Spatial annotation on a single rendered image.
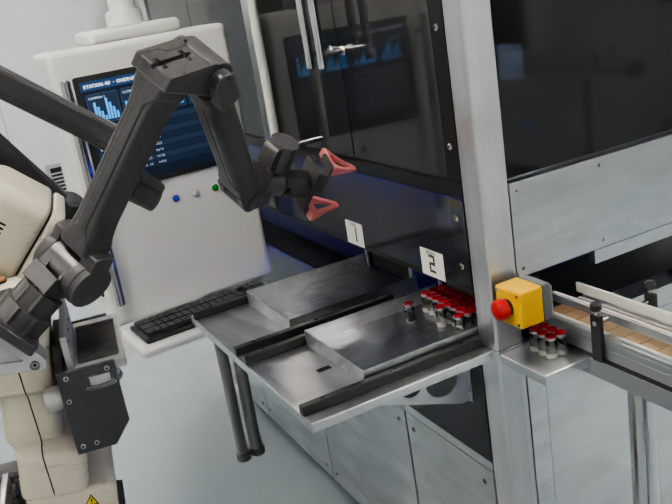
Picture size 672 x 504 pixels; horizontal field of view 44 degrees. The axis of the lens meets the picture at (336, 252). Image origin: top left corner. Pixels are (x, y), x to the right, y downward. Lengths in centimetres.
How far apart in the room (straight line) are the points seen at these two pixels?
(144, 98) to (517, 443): 102
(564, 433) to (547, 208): 50
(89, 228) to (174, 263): 108
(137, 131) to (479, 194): 64
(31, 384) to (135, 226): 84
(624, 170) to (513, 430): 57
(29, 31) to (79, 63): 459
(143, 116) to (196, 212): 117
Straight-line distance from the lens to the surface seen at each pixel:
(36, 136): 684
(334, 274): 216
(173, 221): 234
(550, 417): 180
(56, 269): 135
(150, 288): 236
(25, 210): 146
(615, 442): 196
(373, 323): 183
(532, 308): 154
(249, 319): 199
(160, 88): 119
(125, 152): 124
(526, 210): 160
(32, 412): 161
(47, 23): 684
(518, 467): 178
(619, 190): 176
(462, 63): 149
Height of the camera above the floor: 160
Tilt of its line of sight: 18 degrees down
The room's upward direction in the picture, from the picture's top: 9 degrees counter-clockwise
